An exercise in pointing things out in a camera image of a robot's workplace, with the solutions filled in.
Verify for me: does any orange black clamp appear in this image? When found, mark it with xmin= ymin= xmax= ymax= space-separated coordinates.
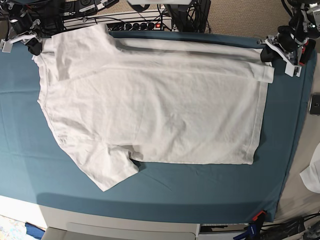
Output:
xmin=252 ymin=210 xmax=267 ymax=221

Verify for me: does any grey plastic bin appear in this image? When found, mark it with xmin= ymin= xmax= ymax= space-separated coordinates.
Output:
xmin=42 ymin=222 xmax=196 ymax=240

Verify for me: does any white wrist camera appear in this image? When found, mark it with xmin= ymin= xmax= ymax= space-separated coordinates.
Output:
xmin=0 ymin=39 xmax=13 ymax=53
xmin=284 ymin=63 xmax=302 ymax=77

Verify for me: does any white power strip red switch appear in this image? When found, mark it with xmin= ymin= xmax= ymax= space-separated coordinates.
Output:
xmin=107 ymin=21 xmax=172 ymax=32

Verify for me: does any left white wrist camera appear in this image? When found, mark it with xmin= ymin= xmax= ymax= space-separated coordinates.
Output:
xmin=284 ymin=63 xmax=302 ymax=77

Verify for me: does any blue black clamp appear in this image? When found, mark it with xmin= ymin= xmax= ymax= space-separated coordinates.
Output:
xmin=233 ymin=220 xmax=264 ymax=240

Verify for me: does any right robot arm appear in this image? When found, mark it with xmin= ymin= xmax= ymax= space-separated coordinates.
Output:
xmin=0 ymin=0 xmax=43 ymax=56

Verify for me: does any white cloth at right edge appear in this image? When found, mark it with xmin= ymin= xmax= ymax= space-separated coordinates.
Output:
xmin=299 ymin=144 xmax=320 ymax=194

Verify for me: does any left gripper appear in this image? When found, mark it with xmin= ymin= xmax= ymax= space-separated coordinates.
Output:
xmin=257 ymin=34 xmax=316 ymax=67

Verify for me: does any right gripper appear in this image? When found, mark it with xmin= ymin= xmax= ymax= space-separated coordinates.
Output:
xmin=4 ymin=19 xmax=43 ymax=56

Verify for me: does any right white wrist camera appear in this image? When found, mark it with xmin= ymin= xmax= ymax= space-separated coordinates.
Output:
xmin=0 ymin=39 xmax=13 ymax=53

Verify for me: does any grey device at table edge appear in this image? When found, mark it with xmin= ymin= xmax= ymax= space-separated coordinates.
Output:
xmin=309 ymin=92 xmax=320 ymax=116

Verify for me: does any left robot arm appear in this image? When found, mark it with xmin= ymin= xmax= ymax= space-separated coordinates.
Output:
xmin=260 ymin=0 xmax=320 ymax=68

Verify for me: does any white T-shirt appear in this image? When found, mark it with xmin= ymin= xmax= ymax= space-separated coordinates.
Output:
xmin=33 ymin=24 xmax=274 ymax=191

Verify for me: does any blue cloth on floor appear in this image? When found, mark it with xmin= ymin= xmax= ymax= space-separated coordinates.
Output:
xmin=24 ymin=222 xmax=45 ymax=240

